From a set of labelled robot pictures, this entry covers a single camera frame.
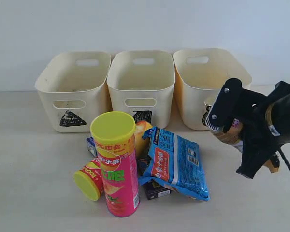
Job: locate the tall pink chips can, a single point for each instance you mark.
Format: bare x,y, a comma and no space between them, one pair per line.
113,135

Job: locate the cream bin with square mark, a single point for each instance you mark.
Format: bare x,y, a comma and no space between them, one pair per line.
141,83

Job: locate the cream bin with triangle mark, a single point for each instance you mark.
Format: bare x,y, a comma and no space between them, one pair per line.
73,89

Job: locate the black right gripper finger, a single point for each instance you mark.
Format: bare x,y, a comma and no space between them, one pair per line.
253,158
224,104

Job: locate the purple juice carton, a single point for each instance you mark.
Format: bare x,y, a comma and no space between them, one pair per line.
152,189

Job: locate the orange snack bag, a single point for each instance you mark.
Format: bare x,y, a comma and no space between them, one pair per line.
229,134

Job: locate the blue noodle packet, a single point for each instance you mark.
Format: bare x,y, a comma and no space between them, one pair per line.
175,164

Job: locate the blue white milk carton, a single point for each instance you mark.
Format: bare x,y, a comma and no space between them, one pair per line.
91,146

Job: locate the cream bin with circle mark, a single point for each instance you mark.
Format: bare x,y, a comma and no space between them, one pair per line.
200,75

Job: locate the small red chips can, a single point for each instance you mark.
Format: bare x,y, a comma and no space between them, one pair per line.
89,180

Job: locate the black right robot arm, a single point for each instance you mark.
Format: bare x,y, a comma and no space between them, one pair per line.
258,124

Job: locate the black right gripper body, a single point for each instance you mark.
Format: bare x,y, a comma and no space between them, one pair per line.
266,119

